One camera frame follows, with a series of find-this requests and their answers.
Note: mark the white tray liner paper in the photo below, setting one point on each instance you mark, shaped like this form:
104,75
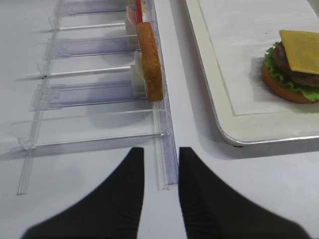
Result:
241,32

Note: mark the bun slice in rack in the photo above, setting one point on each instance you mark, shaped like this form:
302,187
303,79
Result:
150,61

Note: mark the clear acrylic rack right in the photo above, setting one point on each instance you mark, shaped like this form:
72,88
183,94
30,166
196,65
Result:
88,89

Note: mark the brown meat patty on burger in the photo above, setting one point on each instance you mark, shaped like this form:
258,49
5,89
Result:
305,79

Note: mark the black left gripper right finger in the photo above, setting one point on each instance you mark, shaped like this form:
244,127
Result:
213,210

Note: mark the red strip on rack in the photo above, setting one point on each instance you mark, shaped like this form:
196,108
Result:
139,12

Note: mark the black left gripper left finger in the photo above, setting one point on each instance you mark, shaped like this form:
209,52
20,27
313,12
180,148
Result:
111,211

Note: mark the white metal tray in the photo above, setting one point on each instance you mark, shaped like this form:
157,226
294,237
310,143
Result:
299,124

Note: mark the yellow cheese slice on burger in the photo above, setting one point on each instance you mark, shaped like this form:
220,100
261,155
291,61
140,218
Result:
302,50

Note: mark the bottom bun on tray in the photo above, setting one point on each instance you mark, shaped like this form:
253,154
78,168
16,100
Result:
284,92

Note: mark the green lettuce on burger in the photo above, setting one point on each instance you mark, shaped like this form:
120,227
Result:
308,92

